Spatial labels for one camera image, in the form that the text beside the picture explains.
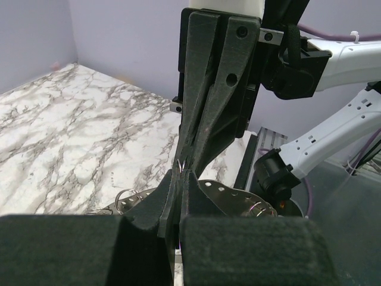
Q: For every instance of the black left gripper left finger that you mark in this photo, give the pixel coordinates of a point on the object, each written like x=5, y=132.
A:
x=88, y=249

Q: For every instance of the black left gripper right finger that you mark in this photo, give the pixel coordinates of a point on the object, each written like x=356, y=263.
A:
x=221, y=250

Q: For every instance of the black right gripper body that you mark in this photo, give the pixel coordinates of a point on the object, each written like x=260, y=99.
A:
x=281, y=62

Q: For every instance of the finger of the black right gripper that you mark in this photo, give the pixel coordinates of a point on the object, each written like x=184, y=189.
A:
x=199, y=138
x=237, y=37

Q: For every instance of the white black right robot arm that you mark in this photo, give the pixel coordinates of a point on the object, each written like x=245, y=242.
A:
x=350, y=84

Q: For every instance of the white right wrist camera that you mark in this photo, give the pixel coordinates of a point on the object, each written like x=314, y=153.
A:
x=253, y=8

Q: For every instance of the aluminium extrusion rail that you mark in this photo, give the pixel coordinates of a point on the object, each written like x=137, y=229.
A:
x=268, y=140

